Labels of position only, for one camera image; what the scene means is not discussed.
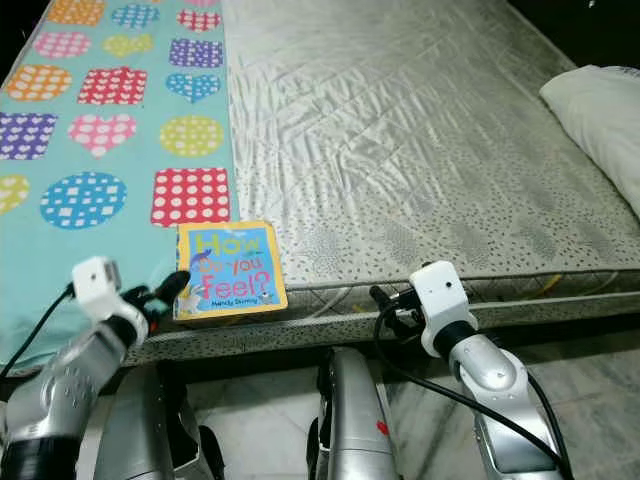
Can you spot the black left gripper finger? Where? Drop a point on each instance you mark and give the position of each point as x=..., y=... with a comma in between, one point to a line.
x=175, y=284

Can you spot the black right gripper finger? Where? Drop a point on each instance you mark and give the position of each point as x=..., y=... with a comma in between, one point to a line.
x=381, y=299

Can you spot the how do you feel book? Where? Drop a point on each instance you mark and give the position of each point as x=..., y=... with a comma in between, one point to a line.
x=230, y=272

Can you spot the white pillow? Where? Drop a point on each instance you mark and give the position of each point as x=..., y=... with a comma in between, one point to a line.
x=600, y=125

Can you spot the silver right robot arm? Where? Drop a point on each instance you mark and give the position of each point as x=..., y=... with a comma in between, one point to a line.
x=500, y=390

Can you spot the teal sheet with colourful shapes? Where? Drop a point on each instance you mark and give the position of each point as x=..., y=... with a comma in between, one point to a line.
x=40, y=280

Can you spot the silver right robot leg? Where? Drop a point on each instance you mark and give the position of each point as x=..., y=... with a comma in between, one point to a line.
x=355, y=420

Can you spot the white quilted mattress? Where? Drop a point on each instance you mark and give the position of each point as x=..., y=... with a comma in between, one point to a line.
x=400, y=150

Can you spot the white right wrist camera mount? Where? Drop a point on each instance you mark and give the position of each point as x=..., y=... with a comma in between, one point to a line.
x=442, y=305

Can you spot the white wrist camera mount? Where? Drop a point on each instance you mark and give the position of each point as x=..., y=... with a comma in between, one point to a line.
x=98, y=288
x=442, y=305

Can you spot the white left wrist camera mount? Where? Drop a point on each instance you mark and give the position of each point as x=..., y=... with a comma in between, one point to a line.
x=98, y=288

